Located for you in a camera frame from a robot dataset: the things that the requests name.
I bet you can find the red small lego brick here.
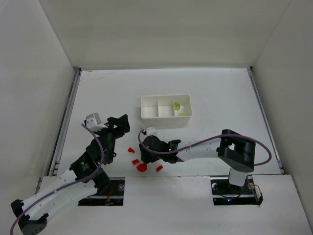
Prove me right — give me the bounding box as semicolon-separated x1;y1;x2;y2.
156;165;163;172

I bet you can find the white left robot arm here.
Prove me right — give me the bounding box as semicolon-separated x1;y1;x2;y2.
10;113;130;235

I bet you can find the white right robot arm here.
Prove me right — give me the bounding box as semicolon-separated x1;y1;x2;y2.
138;128;256;187

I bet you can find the red curved lego piece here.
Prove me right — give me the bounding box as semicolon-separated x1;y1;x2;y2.
132;159;139;165

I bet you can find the red arch lego piece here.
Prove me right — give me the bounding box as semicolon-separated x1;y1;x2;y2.
136;164;148;172

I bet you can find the white three-compartment container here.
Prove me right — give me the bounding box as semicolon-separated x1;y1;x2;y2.
141;94;193;126

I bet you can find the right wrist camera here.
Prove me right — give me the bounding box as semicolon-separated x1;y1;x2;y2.
142;127;157;135

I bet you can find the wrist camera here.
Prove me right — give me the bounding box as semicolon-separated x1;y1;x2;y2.
142;127;157;135
84;113;106;132

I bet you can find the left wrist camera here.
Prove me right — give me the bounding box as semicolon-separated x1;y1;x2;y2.
84;113;106;132

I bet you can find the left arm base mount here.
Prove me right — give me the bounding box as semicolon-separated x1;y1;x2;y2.
78;177;125;207

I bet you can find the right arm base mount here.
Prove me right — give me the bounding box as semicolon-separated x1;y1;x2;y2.
210;175;264;206

